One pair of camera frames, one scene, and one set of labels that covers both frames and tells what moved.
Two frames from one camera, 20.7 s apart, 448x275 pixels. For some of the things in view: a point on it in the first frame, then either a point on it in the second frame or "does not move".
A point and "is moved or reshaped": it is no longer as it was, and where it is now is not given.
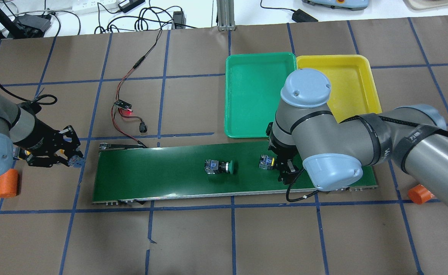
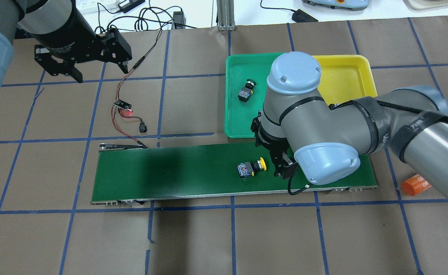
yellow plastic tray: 353,91 does not move
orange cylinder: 419,194 is moved or reshaped
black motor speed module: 123,104 does not move
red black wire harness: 143,127 does not move
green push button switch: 266,162 → 245,92
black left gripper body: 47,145 → 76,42
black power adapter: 299,16 does not move
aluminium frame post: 225,9 does not move
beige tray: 419,4 does not move
